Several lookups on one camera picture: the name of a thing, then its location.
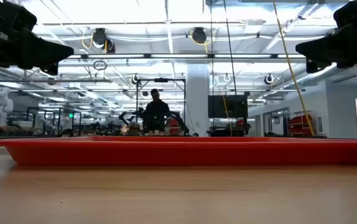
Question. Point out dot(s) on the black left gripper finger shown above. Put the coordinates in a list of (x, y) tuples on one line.
[(51, 69), (41, 49)]

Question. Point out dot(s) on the black monitor screen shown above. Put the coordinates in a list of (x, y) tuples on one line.
[(227, 106)]

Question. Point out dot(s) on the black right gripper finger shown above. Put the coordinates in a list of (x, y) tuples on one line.
[(327, 46), (311, 66)]

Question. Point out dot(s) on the red bin shelf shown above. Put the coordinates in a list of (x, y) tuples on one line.
[(299, 124)]

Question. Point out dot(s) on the overhead LED light bar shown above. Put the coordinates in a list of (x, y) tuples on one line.
[(178, 56)]

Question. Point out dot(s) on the black metal workstation frame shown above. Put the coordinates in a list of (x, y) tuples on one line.
[(37, 119), (137, 105)]

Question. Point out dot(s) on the white pillar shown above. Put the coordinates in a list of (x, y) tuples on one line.
[(197, 99)]

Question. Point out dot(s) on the black background robot arm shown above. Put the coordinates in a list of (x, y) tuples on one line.
[(180, 123), (124, 118)]

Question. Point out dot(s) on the person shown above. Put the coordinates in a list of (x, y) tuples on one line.
[(156, 112)]

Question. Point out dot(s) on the red plastic tray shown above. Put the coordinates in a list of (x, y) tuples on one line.
[(166, 154)]

